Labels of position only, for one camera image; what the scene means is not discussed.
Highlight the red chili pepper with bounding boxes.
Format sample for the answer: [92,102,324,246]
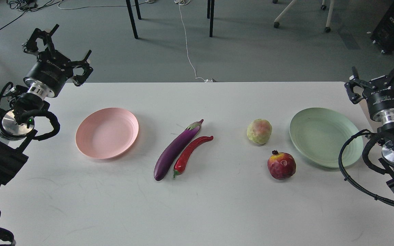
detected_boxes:
[173,136,214,179]

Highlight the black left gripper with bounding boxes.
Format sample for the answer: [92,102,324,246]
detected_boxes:
[22,24,94,98]

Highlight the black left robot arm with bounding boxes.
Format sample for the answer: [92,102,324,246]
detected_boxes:
[0,24,93,187]

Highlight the black table leg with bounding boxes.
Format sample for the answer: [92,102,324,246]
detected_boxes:
[209,0,215,38]
[125,0,139,39]
[206,0,211,19]
[134,0,142,20]

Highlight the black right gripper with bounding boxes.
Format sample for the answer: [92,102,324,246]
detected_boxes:
[344,51,394,122]

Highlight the pink plastic plate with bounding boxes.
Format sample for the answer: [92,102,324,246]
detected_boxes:
[75,107,140,160]

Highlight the purple eggplant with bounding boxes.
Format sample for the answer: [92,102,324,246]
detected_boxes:
[153,119,204,181]

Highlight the white floor cable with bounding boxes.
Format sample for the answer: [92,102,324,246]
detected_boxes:
[174,0,214,83]

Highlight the red pomegranate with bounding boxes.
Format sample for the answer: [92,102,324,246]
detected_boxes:
[267,150,297,180]

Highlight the black floor cables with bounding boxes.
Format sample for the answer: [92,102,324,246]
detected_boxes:
[0,0,61,41]

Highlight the white office chair base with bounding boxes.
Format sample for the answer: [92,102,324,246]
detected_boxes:
[273,0,336,33]

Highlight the green plastic plate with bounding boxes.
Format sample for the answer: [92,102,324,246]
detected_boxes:
[289,108,364,168]

